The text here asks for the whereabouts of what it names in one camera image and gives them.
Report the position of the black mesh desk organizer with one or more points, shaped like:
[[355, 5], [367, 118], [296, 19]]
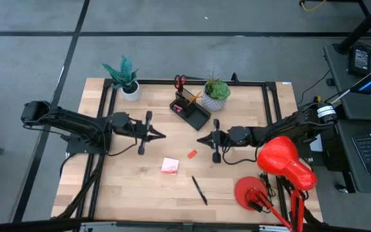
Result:
[[196, 117]]

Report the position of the orange-red eraser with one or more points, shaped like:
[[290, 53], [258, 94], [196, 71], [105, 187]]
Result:
[[192, 154]]

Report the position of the dark grey side desk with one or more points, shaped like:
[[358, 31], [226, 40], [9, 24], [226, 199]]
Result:
[[337, 64]]

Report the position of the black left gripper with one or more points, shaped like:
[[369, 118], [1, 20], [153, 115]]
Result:
[[140, 129]]

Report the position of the snake plant in white pot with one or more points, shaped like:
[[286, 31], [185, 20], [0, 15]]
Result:
[[126, 80]]

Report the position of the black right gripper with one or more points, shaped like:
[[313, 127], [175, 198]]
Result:
[[222, 139]]

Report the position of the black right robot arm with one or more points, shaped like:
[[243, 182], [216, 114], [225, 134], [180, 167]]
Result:
[[279, 130]]

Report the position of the black beam with silver brackets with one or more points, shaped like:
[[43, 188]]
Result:
[[27, 225]]

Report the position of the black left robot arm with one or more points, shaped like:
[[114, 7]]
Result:
[[69, 120]]

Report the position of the succulent in patterned white pot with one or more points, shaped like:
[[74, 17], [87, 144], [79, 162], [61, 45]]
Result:
[[216, 93]]

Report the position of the red desk lamp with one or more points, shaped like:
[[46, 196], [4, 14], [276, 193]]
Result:
[[282, 161]]

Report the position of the black pen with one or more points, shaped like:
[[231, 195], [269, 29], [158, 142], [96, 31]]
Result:
[[199, 190]]

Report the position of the black power supply box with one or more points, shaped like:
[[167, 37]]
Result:
[[361, 59]]

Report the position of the black stand leg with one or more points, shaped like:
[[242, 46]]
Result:
[[362, 27]]

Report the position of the pink sticky note pad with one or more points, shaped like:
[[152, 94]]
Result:
[[170, 166]]

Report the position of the black clamp knob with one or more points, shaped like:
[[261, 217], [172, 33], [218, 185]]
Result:
[[234, 77]]

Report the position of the yellow pencil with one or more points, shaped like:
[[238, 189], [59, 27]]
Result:
[[198, 97], [192, 100]]

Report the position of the black aluminium table frame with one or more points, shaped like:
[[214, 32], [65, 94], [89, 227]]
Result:
[[159, 82]]

